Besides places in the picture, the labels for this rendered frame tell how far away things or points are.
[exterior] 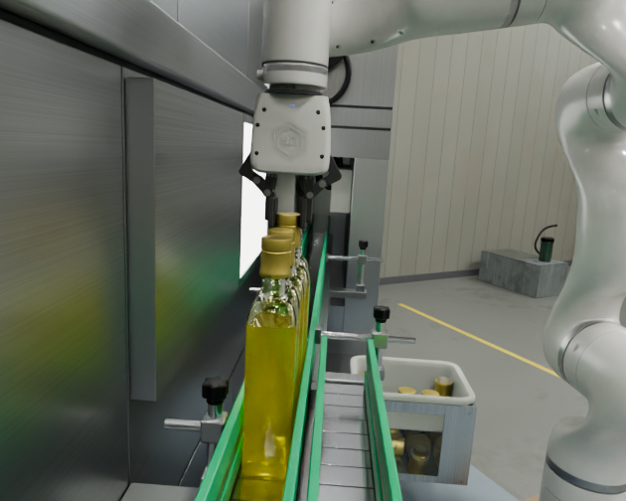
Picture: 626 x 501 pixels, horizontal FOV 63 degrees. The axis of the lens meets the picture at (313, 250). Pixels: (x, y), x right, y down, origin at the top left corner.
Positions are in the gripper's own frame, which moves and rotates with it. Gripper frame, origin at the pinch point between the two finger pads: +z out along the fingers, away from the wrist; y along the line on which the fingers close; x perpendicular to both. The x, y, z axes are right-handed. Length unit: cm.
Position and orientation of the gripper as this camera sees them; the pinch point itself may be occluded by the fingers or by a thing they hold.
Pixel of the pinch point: (288, 212)
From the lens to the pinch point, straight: 68.7
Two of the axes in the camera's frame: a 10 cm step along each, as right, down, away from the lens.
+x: 0.6, -1.9, 9.8
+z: -0.5, 9.8, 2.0
